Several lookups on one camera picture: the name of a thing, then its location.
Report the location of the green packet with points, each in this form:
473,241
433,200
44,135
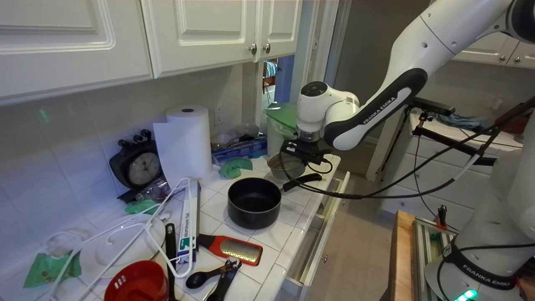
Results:
46,269

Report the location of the black measuring spoon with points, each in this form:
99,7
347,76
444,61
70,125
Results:
196,279
221,288

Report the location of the white bin with green lid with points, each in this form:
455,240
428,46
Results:
279,117

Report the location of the cabinet knob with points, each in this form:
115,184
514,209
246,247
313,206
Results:
266,48
253,49

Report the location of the white plastic hanger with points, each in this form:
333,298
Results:
189,217

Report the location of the black kitchen scale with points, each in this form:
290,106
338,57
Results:
138,165

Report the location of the white wall cabinet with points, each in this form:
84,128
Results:
493,48

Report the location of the foil box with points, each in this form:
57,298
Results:
187,238

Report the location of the black pot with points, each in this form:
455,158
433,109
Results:
253,203

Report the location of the blue box of bags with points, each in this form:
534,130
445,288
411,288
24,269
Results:
240,149

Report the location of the blue cloth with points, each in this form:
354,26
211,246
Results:
464,121

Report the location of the wide white cabinet door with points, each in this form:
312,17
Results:
62,42

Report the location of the clear plastic bottle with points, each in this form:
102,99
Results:
152,191

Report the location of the camera on tripod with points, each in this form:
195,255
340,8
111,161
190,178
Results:
432,106

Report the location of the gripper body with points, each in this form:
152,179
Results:
306,151

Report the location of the white plate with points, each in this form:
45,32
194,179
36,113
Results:
121,251

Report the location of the small green cloth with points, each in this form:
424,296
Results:
140,207

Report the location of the silver pot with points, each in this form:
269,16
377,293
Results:
288,168

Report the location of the white base cabinet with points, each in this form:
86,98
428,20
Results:
443,179

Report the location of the drawer knob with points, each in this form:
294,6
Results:
324,259

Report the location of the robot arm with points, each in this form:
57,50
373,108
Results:
422,50

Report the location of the narrow white cabinet door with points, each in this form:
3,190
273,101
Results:
278,25

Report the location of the heap of clear plastic bags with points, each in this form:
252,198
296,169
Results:
234,134

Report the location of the paper towel roll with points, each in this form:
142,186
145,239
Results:
186,144

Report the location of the black utensil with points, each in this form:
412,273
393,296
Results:
170,246

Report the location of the red plastic bowl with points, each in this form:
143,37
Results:
136,284

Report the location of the white upper cabinet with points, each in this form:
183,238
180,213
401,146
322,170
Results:
125,37

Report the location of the wall socket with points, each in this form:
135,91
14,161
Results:
217,115

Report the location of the white drawer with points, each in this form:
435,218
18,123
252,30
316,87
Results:
322,234

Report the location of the black and orange clamp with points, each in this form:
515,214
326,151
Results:
442,215

